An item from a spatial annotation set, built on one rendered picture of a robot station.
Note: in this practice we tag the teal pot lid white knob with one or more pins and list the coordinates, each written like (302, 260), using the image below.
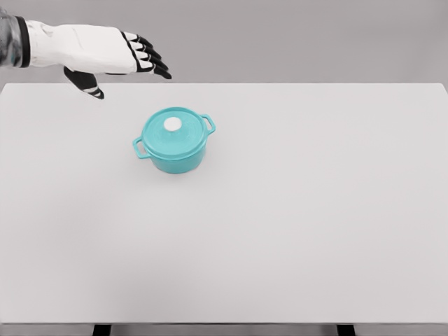
(173, 133)

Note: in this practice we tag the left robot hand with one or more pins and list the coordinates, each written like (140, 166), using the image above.
(101, 49)

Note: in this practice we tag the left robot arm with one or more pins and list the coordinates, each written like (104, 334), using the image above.
(42, 42)

